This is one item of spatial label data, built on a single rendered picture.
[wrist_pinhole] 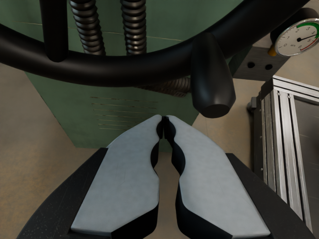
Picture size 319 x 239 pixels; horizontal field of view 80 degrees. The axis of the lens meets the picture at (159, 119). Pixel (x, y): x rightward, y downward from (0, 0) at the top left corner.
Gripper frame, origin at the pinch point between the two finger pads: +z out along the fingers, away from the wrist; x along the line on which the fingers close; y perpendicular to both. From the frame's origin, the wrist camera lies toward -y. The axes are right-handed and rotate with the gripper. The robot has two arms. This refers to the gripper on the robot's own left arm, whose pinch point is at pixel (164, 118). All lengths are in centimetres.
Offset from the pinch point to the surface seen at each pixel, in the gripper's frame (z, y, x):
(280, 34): 18.2, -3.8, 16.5
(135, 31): 10.4, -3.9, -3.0
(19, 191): 37, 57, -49
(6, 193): 36, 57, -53
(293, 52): 19.7, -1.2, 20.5
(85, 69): 5.0, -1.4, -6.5
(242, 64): 24.6, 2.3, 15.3
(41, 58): 4.6, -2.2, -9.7
